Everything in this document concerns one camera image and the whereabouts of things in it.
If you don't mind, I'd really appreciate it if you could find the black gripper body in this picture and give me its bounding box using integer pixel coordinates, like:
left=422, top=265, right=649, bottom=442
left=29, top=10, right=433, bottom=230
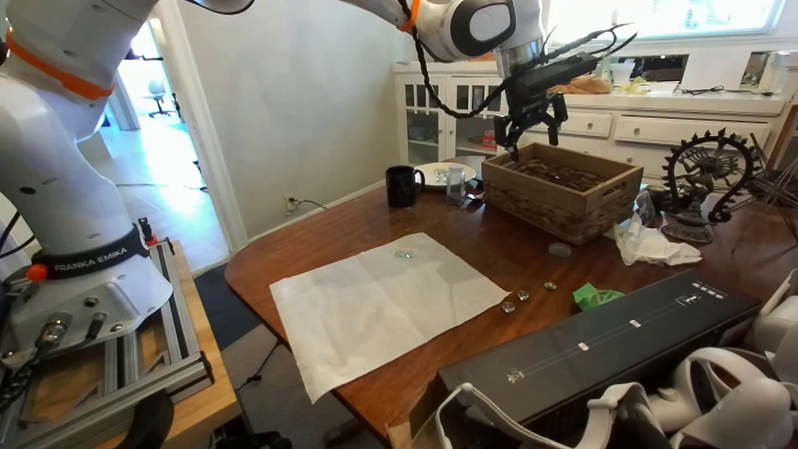
left=506, top=55, right=599, bottom=126

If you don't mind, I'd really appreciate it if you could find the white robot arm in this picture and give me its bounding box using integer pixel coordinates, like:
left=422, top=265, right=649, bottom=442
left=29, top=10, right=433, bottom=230
left=0, top=0, right=596, bottom=351

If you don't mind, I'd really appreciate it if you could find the wooden crate basket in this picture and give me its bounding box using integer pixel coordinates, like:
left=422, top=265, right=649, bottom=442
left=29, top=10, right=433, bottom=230
left=480, top=143, right=642, bottom=244

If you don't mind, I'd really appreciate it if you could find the white cabinet with glass doors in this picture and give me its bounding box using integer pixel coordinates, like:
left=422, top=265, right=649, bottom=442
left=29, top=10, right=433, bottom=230
left=393, top=63, right=509, bottom=164

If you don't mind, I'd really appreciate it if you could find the clear drinking glass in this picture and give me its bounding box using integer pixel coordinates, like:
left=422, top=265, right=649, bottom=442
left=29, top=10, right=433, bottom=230
left=445, top=164, right=467, bottom=207

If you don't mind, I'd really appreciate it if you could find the white plate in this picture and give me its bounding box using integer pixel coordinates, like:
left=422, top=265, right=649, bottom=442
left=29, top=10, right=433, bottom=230
left=419, top=162, right=476, bottom=190

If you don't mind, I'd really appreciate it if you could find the white drawer sideboard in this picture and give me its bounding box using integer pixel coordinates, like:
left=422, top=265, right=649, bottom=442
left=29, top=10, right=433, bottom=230
left=558, top=92, right=786, bottom=184

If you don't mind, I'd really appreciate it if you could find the black mug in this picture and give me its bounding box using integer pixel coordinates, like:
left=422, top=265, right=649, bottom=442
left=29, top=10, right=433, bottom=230
left=383, top=164, right=427, bottom=207

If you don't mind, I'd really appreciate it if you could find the grey flat stone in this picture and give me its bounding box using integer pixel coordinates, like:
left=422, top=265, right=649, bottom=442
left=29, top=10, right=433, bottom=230
left=549, top=243, right=573, bottom=259

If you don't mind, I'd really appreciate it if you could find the crumpled white tissue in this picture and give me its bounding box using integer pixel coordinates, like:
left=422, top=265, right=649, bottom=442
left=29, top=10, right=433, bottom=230
left=611, top=215, right=700, bottom=268

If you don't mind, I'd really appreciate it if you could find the clear glass bead on paper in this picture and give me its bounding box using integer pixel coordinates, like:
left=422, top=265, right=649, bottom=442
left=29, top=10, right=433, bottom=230
left=393, top=249, right=413, bottom=259

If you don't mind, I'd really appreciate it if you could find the dark metal statue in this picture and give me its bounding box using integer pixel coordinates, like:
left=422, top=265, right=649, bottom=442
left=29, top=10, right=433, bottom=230
left=660, top=127, right=762, bottom=244

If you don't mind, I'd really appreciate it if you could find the green snack wrapper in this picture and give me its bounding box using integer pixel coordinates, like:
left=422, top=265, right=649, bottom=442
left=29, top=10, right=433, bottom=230
left=571, top=283, right=620, bottom=313

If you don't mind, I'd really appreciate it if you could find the white paper sheet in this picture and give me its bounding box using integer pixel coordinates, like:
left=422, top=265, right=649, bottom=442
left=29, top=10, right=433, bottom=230
left=268, top=232, right=506, bottom=401

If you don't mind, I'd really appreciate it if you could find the long black box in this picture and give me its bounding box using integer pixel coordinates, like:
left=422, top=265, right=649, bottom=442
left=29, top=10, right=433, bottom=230
left=408, top=273, right=757, bottom=435

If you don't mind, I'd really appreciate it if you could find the wooden side table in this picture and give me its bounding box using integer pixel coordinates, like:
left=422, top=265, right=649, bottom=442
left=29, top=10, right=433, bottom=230
left=96, top=240, right=245, bottom=449

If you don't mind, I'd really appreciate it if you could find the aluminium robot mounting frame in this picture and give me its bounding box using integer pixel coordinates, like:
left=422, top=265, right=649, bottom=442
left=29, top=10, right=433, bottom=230
left=3, top=243, right=198, bottom=449

